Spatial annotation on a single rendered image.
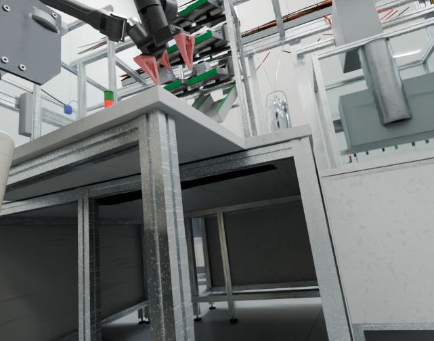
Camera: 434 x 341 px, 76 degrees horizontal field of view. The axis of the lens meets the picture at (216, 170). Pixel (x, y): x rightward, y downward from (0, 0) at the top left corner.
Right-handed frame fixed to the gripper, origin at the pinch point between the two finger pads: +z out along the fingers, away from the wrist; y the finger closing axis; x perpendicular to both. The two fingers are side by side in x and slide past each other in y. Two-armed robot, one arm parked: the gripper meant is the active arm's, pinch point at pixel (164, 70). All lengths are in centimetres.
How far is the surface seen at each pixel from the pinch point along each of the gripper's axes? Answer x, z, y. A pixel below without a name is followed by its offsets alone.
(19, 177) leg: 64, -22, 9
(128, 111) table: 61, -25, -26
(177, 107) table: 59, -21, -33
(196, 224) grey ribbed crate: -31, 186, 105
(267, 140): 45, 8, -39
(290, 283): 33, 187, 6
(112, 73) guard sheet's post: -31, 4, 46
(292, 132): 44, 8, -46
